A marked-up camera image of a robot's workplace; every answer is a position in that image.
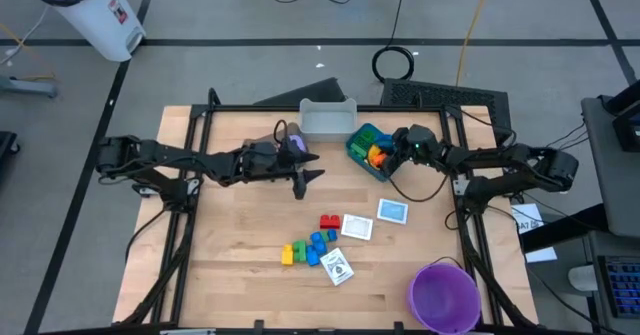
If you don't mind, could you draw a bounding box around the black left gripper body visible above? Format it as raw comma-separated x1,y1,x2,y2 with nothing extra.
234,137,300,186

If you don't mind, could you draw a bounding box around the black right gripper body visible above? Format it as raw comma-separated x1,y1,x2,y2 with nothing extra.
401,123,444,169

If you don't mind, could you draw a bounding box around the blue-backed playing card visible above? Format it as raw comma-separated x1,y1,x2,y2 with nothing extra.
376,198,410,225

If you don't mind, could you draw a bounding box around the large blue studded block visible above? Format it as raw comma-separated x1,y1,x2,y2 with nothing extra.
309,230,329,254

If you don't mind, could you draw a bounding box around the white card deck box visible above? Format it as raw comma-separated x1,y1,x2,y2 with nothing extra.
340,213,375,241

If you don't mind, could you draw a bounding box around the teal plastic bin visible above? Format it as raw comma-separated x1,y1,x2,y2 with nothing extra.
345,122,401,183

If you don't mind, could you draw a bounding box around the light grey plastic bin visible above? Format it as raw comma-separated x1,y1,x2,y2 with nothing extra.
298,97,359,143

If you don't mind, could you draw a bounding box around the white printed paper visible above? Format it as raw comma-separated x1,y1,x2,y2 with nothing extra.
510,203,546,235

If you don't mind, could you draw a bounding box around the purple plastic bucket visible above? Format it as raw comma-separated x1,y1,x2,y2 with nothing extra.
405,260,482,334

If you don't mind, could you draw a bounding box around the black desk leg bar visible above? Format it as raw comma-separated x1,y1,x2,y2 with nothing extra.
519,203,609,255

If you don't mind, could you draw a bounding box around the white paper sheet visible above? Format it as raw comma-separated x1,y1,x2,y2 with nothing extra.
524,246,559,265

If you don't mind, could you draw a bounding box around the grey side desk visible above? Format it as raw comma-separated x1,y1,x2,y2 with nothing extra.
580,94,640,240

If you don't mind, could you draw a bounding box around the black desk monitor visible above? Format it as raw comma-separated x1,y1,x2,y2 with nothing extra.
598,78,640,153

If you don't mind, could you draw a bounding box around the white rounded desk object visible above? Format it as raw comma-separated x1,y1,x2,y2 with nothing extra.
568,264,601,293

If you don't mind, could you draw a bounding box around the grey keyboard desk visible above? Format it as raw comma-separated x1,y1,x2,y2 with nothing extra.
583,229,640,335

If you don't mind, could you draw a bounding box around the white pedal trash can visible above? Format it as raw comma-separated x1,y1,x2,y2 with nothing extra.
29,0,147,63

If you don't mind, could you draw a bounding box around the grey stand base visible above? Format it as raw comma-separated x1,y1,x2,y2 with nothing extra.
0,73,59,100

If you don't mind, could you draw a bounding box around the backlit keyboard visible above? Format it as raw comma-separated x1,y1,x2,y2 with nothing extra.
597,254,640,321

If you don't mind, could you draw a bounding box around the black chair base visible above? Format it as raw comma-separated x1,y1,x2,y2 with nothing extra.
0,130,22,172

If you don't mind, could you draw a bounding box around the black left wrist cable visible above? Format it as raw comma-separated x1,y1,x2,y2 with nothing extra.
272,118,290,146

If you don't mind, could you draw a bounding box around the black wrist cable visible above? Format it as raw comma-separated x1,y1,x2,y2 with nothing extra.
388,173,451,204
272,118,290,146

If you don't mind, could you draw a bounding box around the black aluminium table frame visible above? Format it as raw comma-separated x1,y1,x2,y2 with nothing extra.
117,87,540,335

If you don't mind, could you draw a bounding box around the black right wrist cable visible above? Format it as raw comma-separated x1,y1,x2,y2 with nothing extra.
388,173,451,204

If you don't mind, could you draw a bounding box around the black coiled cable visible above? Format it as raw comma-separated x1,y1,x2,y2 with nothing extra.
371,0,416,83

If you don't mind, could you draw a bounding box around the yellow cable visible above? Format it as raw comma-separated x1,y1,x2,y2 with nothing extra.
454,0,494,87

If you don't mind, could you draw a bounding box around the thin white floor cable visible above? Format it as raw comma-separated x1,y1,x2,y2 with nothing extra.
0,4,49,69

